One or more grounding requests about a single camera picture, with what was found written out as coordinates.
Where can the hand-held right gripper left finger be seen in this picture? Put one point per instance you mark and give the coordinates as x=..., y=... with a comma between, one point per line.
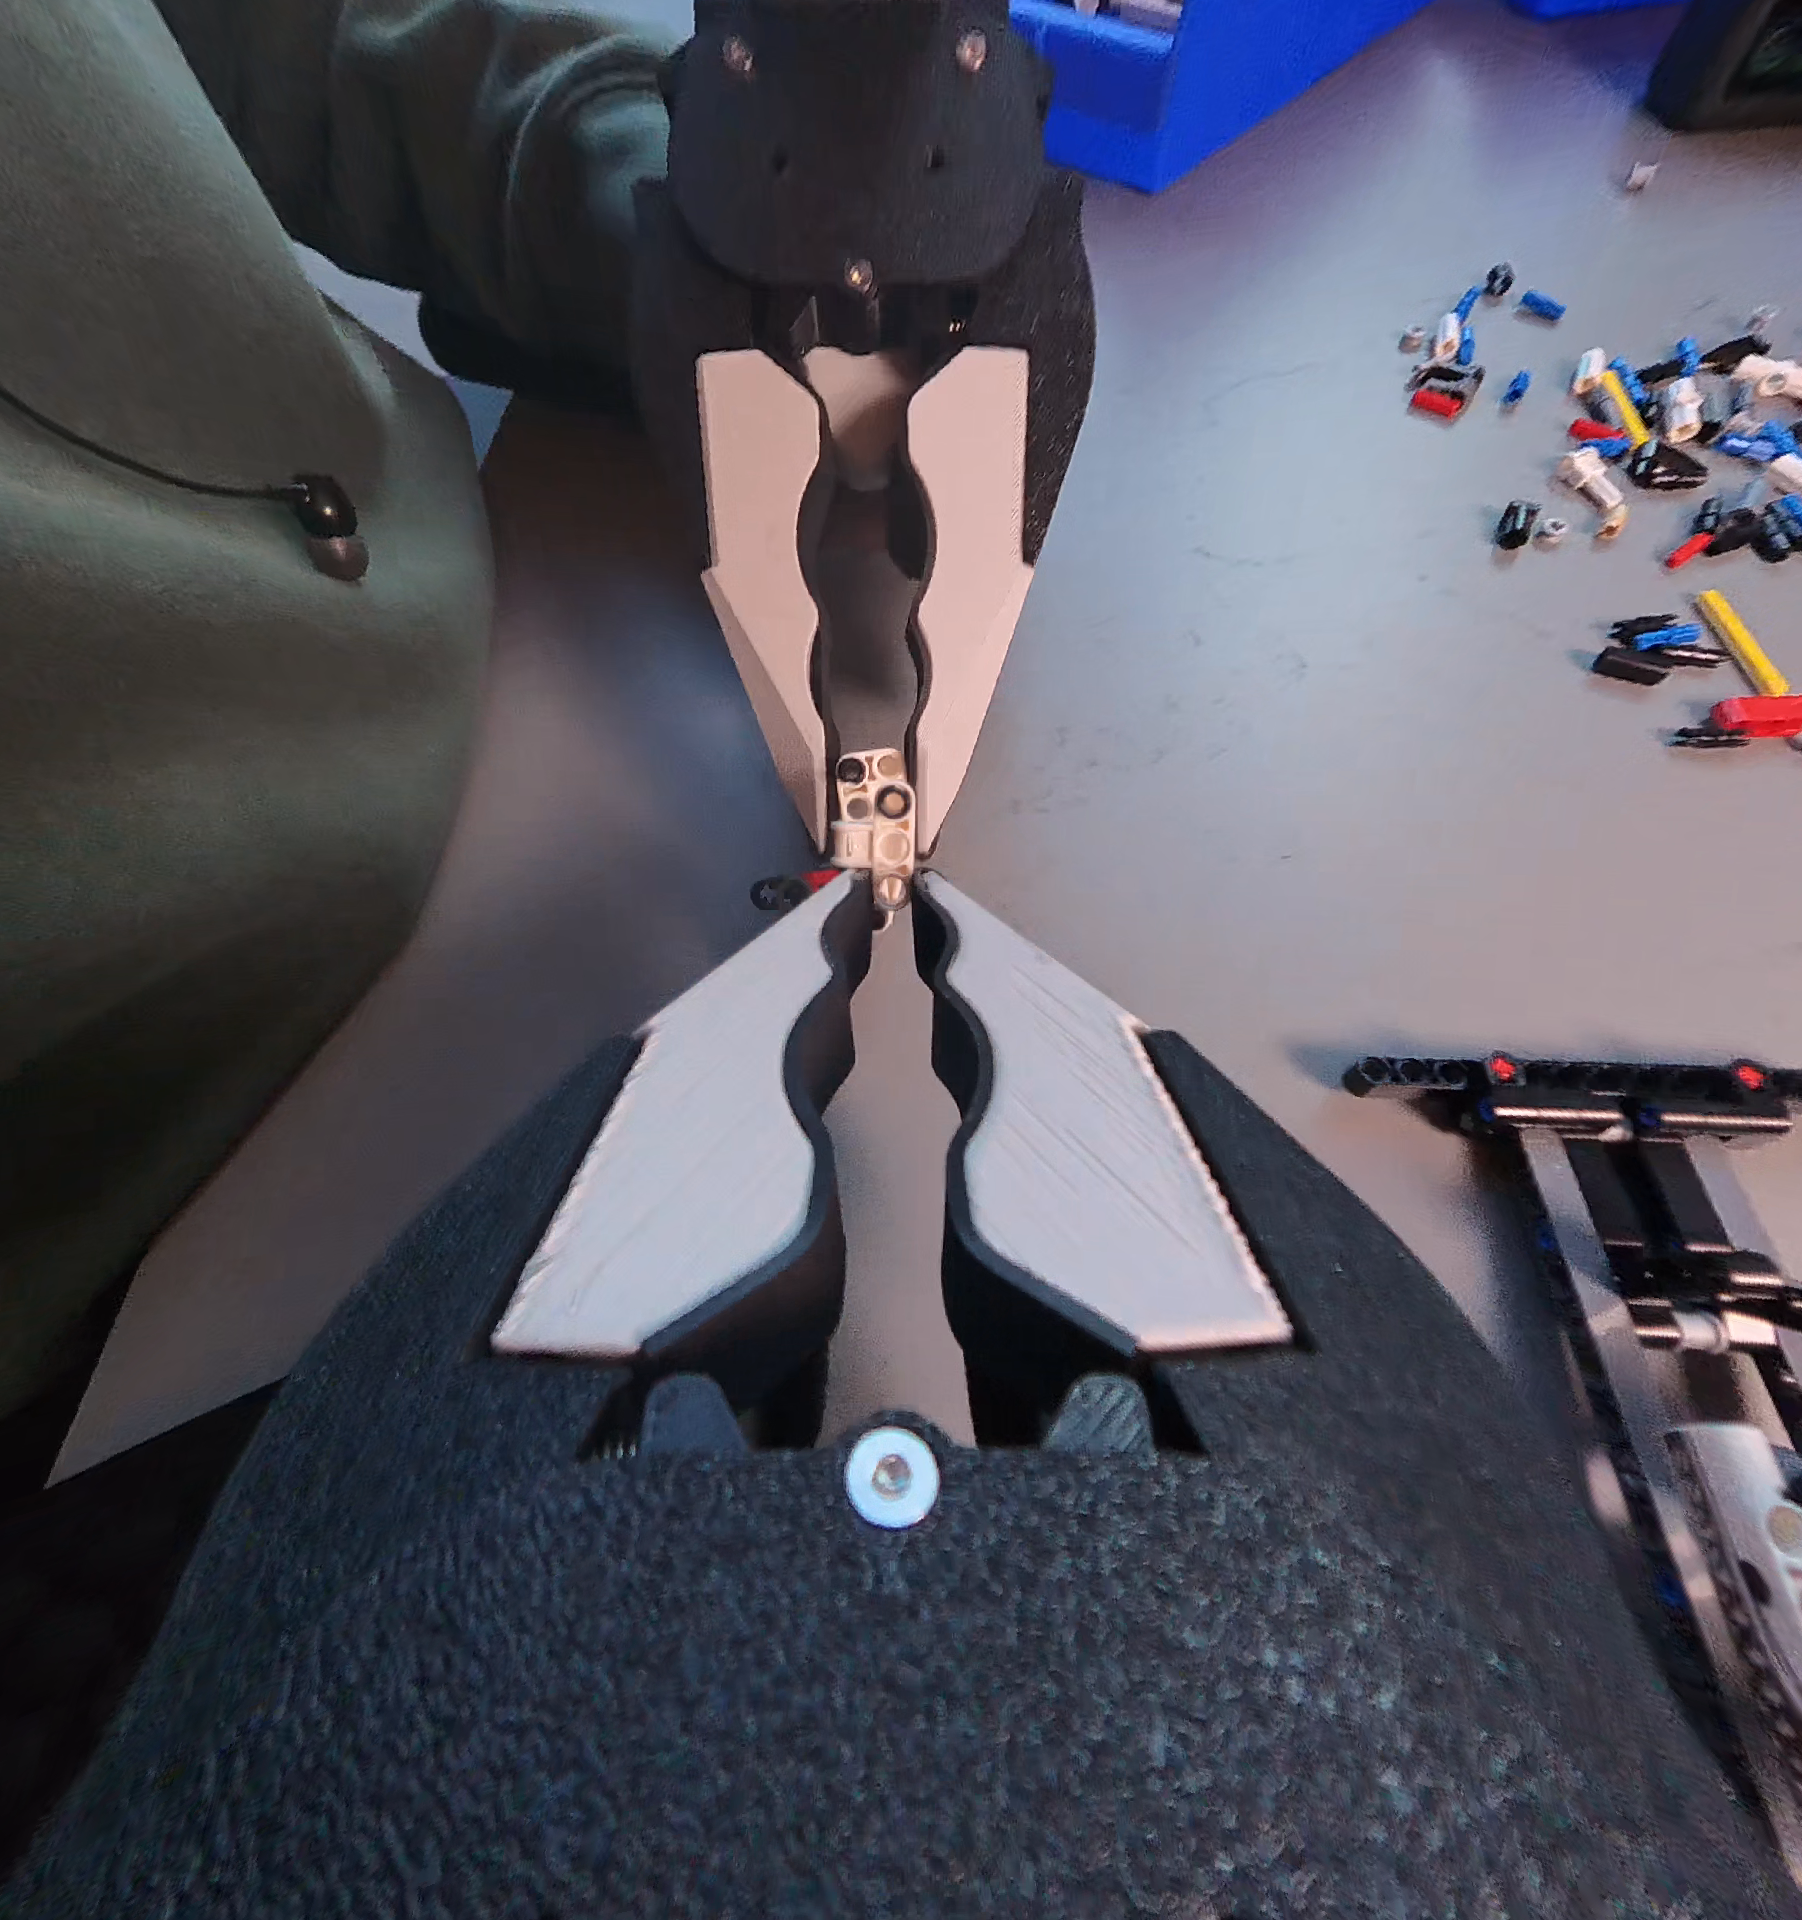
x=676, y=1170

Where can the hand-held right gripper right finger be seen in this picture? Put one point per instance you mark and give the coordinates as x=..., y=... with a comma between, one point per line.
x=1112, y=1170

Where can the person's green sweater torso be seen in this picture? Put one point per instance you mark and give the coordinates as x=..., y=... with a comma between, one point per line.
x=152, y=751

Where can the pile of small toy brick parts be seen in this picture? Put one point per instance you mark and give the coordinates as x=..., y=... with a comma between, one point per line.
x=1712, y=451

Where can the grey desk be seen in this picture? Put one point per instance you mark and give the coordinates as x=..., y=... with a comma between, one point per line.
x=1292, y=871

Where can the blue plastic bin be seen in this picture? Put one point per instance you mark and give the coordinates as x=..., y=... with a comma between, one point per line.
x=1202, y=75

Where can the black toy vehicle chassis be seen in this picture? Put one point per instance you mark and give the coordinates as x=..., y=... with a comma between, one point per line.
x=1682, y=1201

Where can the small white toy brick assembly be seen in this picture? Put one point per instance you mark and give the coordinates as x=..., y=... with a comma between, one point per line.
x=872, y=811

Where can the person's left forearm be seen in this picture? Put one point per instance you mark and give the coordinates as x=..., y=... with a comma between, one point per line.
x=452, y=151

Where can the small black electronic device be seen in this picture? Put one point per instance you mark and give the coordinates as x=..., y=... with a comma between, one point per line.
x=1758, y=54

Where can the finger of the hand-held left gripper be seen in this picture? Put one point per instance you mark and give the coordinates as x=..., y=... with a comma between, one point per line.
x=977, y=512
x=753, y=512

